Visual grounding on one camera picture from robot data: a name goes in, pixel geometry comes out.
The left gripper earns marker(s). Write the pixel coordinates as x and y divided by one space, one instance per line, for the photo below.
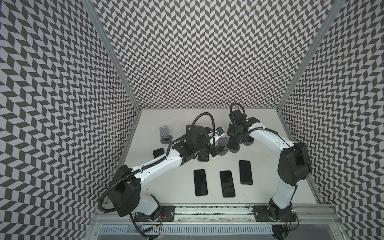
212 150

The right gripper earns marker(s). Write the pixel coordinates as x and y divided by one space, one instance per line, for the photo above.
235 132

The black phone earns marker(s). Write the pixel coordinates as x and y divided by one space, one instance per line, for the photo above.
245 169
232 143
158 152
227 184
200 182

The grey round-base phone stand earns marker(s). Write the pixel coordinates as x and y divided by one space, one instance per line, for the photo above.
165 136

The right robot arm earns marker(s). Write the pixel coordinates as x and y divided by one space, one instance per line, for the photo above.
294 161

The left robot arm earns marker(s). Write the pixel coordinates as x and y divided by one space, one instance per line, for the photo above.
124 194

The black folding phone stand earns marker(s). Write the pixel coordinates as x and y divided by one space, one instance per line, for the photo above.
202 157

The black rectangular phone stand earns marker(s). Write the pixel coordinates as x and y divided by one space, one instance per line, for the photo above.
188 128

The grey round stand far right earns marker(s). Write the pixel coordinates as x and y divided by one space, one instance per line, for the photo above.
248 142

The grey round stand centre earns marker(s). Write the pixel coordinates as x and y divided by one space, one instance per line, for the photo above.
222 145

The grey round stand centre-right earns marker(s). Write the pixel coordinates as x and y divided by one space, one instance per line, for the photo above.
234 151

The white ribbed vent strip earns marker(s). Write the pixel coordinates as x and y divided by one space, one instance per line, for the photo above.
192 230

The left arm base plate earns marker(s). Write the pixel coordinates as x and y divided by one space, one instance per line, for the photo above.
165 213

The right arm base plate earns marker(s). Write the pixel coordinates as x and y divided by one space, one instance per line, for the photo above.
266 213

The aluminium front rail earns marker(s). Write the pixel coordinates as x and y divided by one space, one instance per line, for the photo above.
242 214

